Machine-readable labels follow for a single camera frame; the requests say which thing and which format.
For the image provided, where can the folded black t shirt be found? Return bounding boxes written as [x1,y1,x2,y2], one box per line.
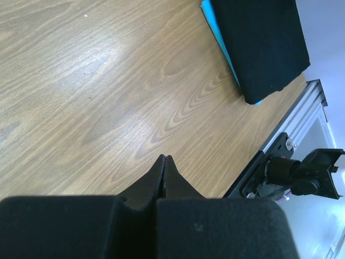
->
[211,1,310,105]

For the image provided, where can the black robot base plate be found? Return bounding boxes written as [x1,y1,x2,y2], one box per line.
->
[223,132,294,199]

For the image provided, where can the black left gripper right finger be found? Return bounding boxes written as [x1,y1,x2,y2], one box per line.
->
[156,155,299,258]

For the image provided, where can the aluminium frame rail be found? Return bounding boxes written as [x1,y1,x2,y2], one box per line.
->
[261,80,344,258]

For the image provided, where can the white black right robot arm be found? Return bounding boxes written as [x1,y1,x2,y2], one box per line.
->
[260,148,344,200]

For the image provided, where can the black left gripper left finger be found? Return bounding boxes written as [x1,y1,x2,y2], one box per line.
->
[1,155,165,258]

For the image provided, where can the folded teal t shirt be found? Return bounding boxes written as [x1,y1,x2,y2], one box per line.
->
[200,1,246,97]

